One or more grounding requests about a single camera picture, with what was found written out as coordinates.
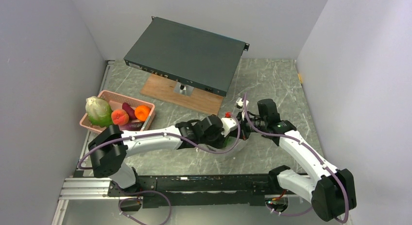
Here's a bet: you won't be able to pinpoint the clear zip top bag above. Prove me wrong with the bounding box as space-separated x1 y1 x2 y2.
220 137 248 159

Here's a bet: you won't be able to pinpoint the dark rack network switch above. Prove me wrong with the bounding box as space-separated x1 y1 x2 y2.
123 17 249 97

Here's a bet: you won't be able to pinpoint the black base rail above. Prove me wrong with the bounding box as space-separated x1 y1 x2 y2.
107 173 292 208

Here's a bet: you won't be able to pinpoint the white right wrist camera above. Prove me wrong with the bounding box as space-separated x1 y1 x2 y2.
235 97 249 110

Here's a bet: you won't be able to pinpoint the red peach fake fruit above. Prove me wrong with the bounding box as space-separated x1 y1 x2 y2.
111 109 129 125

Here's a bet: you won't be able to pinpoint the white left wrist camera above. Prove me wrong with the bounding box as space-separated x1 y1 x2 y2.
221 112 239 137

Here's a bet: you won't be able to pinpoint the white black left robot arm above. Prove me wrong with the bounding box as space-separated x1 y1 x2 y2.
86 115 241 196

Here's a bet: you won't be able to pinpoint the wooden board stand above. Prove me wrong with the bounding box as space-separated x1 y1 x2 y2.
140 74 224 115

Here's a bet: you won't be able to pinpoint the orange fake fruit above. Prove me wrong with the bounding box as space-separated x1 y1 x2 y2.
134 105 151 121

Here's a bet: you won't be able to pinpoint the dark purple fake eggplant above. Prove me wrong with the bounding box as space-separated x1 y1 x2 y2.
119 121 144 131

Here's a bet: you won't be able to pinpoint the pink plastic basket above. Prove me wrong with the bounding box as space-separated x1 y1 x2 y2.
80 90 155 134

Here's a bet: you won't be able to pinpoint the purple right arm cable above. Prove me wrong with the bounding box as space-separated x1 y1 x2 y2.
242 92 350 224

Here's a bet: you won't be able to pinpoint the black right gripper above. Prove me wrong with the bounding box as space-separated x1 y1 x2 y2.
229 110 267 141

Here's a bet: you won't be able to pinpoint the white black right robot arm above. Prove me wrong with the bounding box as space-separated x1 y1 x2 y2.
236 98 357 224

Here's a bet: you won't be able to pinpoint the white fake food pieces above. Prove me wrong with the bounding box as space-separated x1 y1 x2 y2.
85 96 113 127

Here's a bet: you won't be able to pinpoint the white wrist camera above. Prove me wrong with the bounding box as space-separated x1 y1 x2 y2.
235 97 249 110
221 112 239 137

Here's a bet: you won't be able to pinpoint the aluminium frame rail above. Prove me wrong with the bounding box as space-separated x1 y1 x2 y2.
51 177 111 225

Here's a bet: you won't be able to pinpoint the dark red fake fruit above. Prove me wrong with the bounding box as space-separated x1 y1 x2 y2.
122 103 137 120

